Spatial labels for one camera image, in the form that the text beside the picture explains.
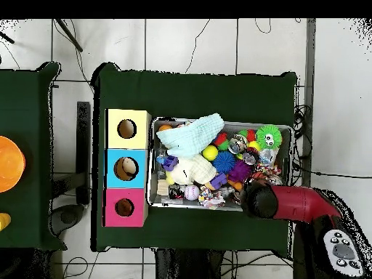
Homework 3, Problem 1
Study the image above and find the purple plastic toy block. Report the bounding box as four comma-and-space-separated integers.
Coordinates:
161, 155, 179, 171

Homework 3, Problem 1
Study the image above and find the mint green cloth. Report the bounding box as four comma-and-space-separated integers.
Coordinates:
155, 112, 225, 159

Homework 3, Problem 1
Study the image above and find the cream yellow cloth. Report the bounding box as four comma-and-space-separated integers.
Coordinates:
169, 153, 217, 186

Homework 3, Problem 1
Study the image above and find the smooth yellow ball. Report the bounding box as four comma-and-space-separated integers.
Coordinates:
202, 145, 219, 161

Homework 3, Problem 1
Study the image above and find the plain blue spiky ball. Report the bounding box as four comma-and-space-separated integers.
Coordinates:
212, 150, 236, 174

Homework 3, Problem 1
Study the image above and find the shallow metal mesh bin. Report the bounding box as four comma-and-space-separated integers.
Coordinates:
146, 116, 294, 214

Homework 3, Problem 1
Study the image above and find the wooden box with three holes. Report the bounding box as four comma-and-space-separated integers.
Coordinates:
102, 108, 153, 228

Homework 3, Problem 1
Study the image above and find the white toy baseball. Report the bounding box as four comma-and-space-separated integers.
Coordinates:
183, 185, 201, 201

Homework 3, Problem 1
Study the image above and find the crushed black drink can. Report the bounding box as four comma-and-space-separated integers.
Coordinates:
168, 184, 185, 200

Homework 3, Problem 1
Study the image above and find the dark green table cloth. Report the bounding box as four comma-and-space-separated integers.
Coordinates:
90, 62, 298, 258
0, 61, 68, 251

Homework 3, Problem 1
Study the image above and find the green spiky ball with eyes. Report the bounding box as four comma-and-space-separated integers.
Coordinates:
255, 124, 283, 151

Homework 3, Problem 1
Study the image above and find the black upright panel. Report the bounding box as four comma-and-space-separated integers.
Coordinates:
76, 101, 92, 206

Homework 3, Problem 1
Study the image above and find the black tripod leg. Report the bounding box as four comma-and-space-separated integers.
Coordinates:
0, 30, 15, 44
54, 18, 84, 53

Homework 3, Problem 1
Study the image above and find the orange bowl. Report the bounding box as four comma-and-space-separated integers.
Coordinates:
0, 135, 26, 193

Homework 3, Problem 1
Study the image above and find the small yellow object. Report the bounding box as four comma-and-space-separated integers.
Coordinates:
0, 212, 12, 232

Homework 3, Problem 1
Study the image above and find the thin black floor cable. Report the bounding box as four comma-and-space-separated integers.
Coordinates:
185, 18, 211, 75

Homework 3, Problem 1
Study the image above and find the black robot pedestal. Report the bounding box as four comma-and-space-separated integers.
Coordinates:
154, 248, 225, 279

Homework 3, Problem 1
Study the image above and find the black cable bundle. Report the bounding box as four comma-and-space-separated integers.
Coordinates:
293, 104, 313, 140

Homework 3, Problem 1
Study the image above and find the black cable with connector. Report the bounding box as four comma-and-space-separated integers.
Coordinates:
293, 162, 372, 179

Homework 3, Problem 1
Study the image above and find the grey floor cable cover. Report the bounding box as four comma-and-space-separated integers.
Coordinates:
299, 18, 317, 188

